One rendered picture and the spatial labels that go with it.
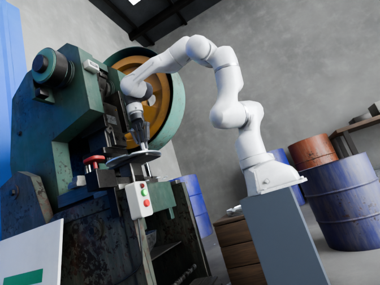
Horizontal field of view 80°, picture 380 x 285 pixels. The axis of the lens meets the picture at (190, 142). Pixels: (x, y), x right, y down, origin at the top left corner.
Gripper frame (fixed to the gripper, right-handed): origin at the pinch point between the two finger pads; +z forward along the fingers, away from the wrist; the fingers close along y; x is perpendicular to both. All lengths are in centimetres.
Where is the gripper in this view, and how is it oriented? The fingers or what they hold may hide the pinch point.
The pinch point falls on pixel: (145, 149)
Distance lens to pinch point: 120.4
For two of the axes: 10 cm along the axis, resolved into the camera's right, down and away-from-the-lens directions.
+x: 4.0, 1.2, 9.1
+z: 2.9, 9.2, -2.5
